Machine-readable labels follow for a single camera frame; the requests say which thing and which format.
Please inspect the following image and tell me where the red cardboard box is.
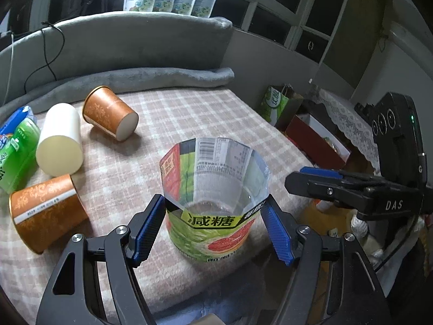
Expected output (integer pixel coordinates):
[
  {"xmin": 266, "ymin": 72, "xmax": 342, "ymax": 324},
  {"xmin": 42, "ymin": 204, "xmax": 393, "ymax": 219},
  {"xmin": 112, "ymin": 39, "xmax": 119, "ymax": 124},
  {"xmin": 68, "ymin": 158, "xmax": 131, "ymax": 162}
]
[{"xmin": 285, "ymin": 114, "xmax": 351, "ymax": 170}]

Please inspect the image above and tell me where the orange paper cup far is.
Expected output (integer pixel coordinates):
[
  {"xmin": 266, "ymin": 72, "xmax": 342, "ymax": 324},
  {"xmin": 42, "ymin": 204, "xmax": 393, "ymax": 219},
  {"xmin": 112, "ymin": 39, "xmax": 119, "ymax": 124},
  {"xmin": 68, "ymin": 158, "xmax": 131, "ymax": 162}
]
[{"xmin": 82, "ymin": 85, "xmax": 139, "ymax": 142}]

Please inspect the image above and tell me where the orange paper cup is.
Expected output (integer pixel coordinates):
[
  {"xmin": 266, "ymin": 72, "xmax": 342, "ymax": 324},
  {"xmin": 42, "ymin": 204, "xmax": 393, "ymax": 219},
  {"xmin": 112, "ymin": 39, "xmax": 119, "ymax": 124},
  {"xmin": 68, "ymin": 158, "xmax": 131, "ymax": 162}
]
[
  {"xmin": 82, "ymin": 85, "xmax": 139, "ymax": 142},
  {"xmin": 9, "ymin": 175, "xmax": 88, "ymax": 254}
]

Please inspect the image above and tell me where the clear cup with fruit label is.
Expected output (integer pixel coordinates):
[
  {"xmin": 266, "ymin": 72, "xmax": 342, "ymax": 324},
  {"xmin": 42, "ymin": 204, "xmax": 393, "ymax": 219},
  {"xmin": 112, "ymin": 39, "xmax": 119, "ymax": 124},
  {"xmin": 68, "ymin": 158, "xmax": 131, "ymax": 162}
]
[{"xmin": 159, "ymin": 137, "xmax": 270, "ymax": 262}]

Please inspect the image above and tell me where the green paper shopping bag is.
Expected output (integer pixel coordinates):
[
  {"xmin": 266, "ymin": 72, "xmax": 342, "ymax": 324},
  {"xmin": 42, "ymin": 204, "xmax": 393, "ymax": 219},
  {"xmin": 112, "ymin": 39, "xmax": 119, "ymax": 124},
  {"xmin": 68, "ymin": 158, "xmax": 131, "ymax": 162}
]
[{"xmin": 258, "ymin": 84, "xmax": 304, "ymax": 131}]

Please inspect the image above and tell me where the black cable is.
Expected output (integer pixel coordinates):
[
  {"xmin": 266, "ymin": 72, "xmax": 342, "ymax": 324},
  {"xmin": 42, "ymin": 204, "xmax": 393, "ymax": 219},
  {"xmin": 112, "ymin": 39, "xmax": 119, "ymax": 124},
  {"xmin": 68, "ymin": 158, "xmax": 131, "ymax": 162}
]
[{"xmin": 23, "ymin": 21, "xmax": 66, "ymax": 94}]

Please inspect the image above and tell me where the white lace cloth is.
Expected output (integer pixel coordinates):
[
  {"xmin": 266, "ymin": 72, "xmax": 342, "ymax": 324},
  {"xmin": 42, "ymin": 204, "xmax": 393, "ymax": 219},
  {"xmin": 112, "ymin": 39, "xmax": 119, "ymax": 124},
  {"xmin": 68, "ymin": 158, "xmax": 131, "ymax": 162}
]
[{"xmin": 317, "ymin": 88, "xmax": 380, "ymax": 175}]

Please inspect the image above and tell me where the grey sofa back cushion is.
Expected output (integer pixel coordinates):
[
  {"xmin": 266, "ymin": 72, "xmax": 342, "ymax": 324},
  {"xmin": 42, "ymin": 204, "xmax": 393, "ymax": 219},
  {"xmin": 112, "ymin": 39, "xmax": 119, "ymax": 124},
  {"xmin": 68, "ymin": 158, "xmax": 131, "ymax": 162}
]
[{"xmin": 1, "ymin": 12, "xmax": 233, "ymax": 104}]

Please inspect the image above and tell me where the cream white plastic cup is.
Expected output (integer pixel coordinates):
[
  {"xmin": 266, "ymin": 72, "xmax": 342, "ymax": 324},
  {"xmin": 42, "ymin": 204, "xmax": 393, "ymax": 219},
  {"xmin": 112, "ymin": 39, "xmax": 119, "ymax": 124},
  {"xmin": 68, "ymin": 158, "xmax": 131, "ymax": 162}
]
[{"xmin": 36, "ymin": 103, "xmax": 84, "ymax": 177}]

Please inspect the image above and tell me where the orange paper cup near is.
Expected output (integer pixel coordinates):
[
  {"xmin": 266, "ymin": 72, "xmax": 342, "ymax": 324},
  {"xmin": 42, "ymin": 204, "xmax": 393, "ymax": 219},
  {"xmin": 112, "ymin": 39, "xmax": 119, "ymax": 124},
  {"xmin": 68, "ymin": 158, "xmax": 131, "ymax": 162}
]
[{"xmin": 9, "ymin": 175, "xmax": 88, "ymax": 254}]

